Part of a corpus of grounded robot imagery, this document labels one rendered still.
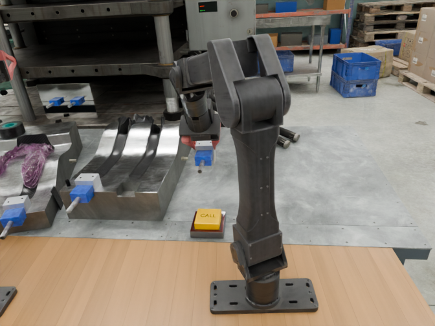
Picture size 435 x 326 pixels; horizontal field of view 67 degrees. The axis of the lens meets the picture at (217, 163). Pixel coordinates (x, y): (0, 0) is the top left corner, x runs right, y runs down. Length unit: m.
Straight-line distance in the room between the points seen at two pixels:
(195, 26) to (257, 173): 1.13
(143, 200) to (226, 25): 0.94
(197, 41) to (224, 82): 1.11
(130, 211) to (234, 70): 0.53
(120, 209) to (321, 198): 0.54
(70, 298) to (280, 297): 0.41
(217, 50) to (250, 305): 0.45
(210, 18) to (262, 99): 1.10
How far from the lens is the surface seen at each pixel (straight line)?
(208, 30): 1.54
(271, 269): 0.61
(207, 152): 0.86
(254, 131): 0.47
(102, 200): 0.89
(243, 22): 1.53
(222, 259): 0.75
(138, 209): 0.87
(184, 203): 0.92
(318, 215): 0.88
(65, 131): 1.27
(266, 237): 0.57
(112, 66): 1.63
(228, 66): 0.46
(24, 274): 0.87
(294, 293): 0.68
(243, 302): 0.67
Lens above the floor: 1.33
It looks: 29 degrees down
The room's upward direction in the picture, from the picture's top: 4 degrees counter-clockwise
